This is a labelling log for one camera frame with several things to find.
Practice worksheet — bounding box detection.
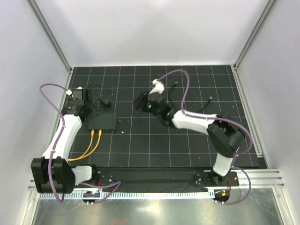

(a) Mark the aluminium frame rail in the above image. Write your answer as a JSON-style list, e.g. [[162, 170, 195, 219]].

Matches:
[[28, 169, 285, 191]]

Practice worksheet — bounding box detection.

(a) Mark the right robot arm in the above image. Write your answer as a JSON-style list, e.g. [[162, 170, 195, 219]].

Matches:
[[134, 91, 253, 186]]

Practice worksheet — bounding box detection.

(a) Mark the black grid mat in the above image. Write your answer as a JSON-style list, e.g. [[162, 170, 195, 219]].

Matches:
[[69, 65, 248, 167]]

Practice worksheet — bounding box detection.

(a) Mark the black power adapter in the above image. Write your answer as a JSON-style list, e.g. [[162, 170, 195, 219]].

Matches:
[[99, 97, 112, 108]]

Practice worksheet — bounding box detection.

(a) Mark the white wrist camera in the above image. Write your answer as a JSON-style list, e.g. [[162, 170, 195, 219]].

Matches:
[[66, 87, 83, 96], [150, 79, 165, 94]]

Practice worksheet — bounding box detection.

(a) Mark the black network switch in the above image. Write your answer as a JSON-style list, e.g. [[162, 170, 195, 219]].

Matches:
[[88, 113, 118, 130]]

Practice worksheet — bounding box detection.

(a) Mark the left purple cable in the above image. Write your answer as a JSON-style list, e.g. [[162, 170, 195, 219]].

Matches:
[[39, 83, 122, 203]]

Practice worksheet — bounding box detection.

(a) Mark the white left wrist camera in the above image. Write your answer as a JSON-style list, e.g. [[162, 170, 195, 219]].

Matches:
[[66, 87, 83, 96]]

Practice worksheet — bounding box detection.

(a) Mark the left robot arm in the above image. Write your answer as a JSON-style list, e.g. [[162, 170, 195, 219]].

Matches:
[[30, 87, 99, 194]]

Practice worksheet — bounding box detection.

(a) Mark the thin black power cord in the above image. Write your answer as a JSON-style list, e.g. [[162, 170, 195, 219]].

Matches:
[[84, 82, 115, 113]]

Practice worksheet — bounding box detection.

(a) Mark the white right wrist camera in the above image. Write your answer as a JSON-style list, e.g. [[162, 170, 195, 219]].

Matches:
[[150, 79, 165, 94]]

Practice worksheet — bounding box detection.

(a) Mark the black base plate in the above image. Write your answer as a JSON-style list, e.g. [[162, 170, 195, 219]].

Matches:
[[88, 167, 240, 193]]

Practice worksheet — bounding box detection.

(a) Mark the purple cable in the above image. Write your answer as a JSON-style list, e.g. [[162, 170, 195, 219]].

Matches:
[[39, 83, 122, 203], [159, 69, 253, 206]]

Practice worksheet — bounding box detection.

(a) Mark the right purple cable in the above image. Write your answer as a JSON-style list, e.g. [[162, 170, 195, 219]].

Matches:
[[159, 69, 253, 206]]

